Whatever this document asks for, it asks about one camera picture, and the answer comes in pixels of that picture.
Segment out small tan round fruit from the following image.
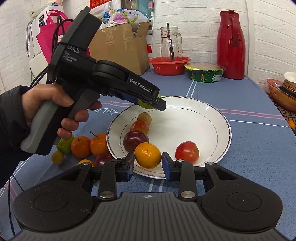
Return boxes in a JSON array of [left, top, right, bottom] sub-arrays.
[[137, 112, 152, 125]]

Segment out brown ceramic bowl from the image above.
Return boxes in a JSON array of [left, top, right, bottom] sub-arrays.
[[266, 79, 296, 113]]

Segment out red tomato-like fruit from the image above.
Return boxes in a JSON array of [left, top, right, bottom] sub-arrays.
[[175, 141, 200, 163]]

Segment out white cup on bowls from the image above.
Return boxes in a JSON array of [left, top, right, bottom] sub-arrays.
[[283, 72, 296, 87]]

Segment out dark red plum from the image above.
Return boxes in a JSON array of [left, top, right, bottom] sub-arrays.
[[123, 130, 149, 152], [94, 153, 113, 167]]

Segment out brown cardboard box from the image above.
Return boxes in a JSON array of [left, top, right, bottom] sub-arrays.
[[89, 22, 150, 75]]

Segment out blue striped tablecloth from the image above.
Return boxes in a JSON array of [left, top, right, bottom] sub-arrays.
[[13, 70, 295, 239]]

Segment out clear glass pitcher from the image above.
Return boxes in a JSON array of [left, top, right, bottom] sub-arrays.
[[160, 22, 183, 62]]

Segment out person's left hand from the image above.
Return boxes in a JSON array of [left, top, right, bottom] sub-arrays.
[[21, 84, 102, 140]]

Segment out white plate with rim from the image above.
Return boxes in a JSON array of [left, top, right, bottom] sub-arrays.
[[107, 96, 232, 179]]

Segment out small orange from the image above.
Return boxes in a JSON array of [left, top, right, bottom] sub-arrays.
[[77, 159, 94, 167], [134, 142, 161, 169]]

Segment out orange mandarin with stem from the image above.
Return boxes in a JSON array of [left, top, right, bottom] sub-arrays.
[[90, 132, 109, 157]]

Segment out red plastic basin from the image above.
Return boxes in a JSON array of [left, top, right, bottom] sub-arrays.
[[149, 56, 191, 76]]

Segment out green fruit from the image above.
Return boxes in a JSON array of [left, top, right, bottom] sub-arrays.
[[56, 135, 75, 155], [137, 93, 166, 111]]

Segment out green instant noodle bowl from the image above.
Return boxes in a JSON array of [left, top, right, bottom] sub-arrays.
[[184, 62, 225, 83]]

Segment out pink shopping bag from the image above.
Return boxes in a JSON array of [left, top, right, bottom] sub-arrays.
[[37, 7, 95, 66]]

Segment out red yellow small fruit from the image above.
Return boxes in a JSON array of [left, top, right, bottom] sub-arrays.
[[130, 120, 149, 134]]

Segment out red thermos jug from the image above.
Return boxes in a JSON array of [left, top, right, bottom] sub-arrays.
[[217, 10, 246, 80]]

